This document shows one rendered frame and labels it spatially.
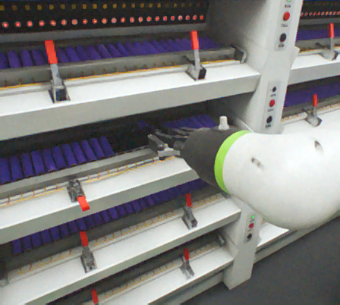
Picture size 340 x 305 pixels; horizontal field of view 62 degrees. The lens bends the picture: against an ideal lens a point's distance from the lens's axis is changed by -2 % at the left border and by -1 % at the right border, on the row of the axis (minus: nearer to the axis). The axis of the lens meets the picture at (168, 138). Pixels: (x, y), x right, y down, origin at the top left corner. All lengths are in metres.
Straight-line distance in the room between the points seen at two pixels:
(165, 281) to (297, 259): 0.56
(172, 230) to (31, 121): 0.45
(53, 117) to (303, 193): 0.37
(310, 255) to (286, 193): 0.99
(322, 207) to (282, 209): 0.04
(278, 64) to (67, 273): 0.66
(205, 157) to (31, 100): 0.28
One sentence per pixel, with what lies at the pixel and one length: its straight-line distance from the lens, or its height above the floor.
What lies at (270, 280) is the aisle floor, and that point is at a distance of 1.16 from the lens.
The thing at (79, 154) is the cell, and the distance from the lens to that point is 0.63.
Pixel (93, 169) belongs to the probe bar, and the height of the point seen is 0.57.
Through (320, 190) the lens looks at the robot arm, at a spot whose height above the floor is 0.71.
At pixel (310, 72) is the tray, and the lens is 0.83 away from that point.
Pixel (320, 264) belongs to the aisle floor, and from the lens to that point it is 1.28.
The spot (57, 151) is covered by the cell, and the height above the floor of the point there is 0.59.
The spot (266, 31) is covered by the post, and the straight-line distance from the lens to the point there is 0.67.
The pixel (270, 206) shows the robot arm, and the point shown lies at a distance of 0.32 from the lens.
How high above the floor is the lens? 0.88
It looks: 26 degrees down
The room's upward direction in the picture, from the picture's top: straight up
